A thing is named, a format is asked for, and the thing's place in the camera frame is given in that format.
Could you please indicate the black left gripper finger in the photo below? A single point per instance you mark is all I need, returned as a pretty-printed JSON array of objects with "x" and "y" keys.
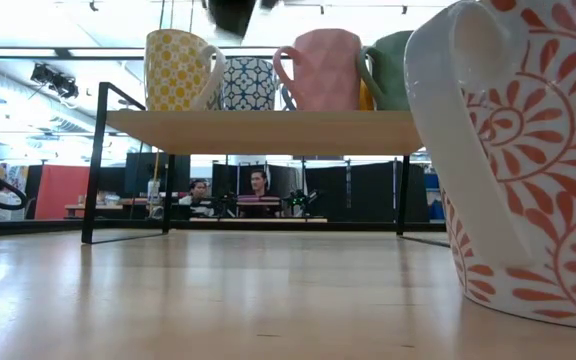
[{"x": 233, "y": 15}]

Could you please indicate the white mug blue tile pattern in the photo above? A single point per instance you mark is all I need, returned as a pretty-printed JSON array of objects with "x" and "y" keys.
[{"x": 248, "y": 85}]

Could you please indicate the white mug yellow dots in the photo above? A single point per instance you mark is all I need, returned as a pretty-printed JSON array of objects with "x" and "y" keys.
[{"x": 173, "y": 70}]

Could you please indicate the pink faceted mug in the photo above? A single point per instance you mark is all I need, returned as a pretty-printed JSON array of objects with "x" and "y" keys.
[{"x": 328, "y": 70}]

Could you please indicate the plain yellow mug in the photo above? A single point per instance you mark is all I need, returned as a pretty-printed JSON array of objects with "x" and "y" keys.
[{"x": 365, "y": 100}]

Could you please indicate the green faceted mug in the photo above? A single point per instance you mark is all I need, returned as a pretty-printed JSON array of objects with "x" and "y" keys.
[{"x": 393, "y": 70}]

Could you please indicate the white mug orange leaf pattern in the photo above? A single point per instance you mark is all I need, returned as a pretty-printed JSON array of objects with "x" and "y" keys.
[{"x": 518, "y": 150}]

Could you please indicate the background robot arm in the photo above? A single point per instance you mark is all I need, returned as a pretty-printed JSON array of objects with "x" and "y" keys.
[{"x": 300, "y": 199}]

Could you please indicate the wooden shelf black metal legs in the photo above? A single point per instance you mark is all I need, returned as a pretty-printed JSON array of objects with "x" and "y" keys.
[{"x": 268, "y": 132}]

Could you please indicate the black ceiling device cluster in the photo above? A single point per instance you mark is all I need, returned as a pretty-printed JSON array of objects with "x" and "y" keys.
[{"x": 55, "y": 80}]

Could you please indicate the black partition screen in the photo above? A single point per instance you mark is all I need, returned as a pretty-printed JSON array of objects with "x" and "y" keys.
[{"x": 358, "y": 192}]

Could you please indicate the wooden background table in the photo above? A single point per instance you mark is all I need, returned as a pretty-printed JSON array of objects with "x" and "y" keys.
[{"x": 93, "y": 206}]

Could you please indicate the orange partition screen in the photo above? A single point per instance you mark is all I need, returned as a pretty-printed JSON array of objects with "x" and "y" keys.
[{"x": 58, "y": 190}]

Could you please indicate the colourful patterned board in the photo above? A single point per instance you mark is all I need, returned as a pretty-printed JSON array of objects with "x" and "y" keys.
[{"x": 15, "y": 177}]

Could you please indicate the blue storage bins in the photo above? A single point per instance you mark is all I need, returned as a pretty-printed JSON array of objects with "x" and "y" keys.
[{"x": 433, "y": 200}]

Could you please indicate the black aluminium table frame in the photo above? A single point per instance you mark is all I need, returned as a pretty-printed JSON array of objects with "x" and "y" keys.
[{"x": 43, "y": 227}]

